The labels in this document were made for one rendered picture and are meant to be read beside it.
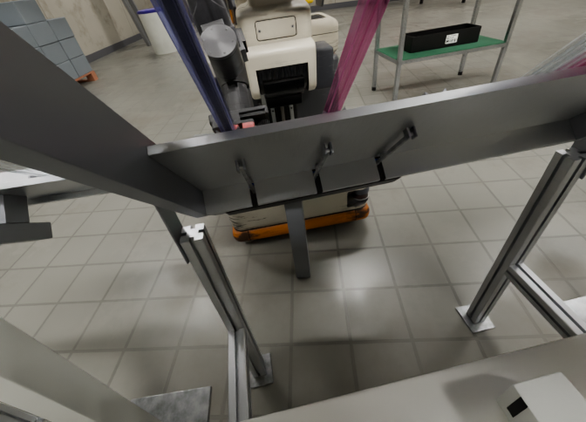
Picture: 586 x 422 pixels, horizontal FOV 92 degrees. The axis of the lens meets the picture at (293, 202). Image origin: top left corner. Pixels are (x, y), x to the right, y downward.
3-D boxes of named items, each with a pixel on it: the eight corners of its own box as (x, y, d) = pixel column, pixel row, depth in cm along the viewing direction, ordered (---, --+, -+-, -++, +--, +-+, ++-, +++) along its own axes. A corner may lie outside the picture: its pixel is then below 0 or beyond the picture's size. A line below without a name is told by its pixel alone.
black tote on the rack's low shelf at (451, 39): (410, 53, 222) (412, 37, 215) (399, 49, 236) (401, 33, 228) (477, 42, 226) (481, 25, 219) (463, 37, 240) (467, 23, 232)
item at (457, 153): (207, 215, 47) (201, 174, 48) (568, 142, 51) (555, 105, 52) (206, 214, 46) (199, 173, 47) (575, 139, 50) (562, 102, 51)
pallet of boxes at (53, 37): (56, 84, 433) (5, 3, 367) (98, 78, 427) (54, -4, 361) (2, 110, 353) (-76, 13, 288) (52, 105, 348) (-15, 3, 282)
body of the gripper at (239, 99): (269, 114, 48) (260, 75, 49) (208, 125, 47) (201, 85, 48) (270, 130, 54) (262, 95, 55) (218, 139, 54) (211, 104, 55)
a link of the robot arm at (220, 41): (242, 36, 55) (201, 50, 55) (228, -18, 44) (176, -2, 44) (262, 89, 54) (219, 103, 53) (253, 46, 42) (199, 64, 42)
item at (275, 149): (203, 200, 46) (200, 180, 46) (571, 125, 51) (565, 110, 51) (149, 169, 27) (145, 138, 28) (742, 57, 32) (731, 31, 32)
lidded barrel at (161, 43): (186, 46, 558) (173, 4, 515) (177, 52, 514) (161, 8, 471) (159, 50, 563) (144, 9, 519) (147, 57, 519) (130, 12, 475)
